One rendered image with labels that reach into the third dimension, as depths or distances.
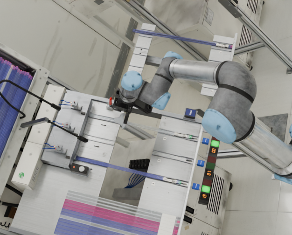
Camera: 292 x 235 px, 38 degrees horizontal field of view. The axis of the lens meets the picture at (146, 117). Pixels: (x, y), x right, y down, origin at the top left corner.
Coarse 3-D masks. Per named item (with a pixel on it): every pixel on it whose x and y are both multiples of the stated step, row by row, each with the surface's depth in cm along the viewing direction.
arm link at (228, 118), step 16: (224, 96) 126; (240, 96) 125; (208, 112) 128; (224, 112) 125; (240, 112) 126; (208, 128) 129; (224, 128) 124; (240, 128) 127; (256, 128) 133; (256, 144) 135; (272, 144) 138; (288, 144) 151; (272, 160) 143; (288, 160) 144; (288, 176) 148
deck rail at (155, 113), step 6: (66, 90) 208; (84, 96) 206; (90, 96) 206; (96, 96) 206; (108, 102) 204; (132, 108) 203; (144, 114) 206; (150, 114) 204; (156, 114) 203; (162, 114) 201; (168, 114) 201; (174, 114) 201; (186, 120) 200; (198, 120) 199
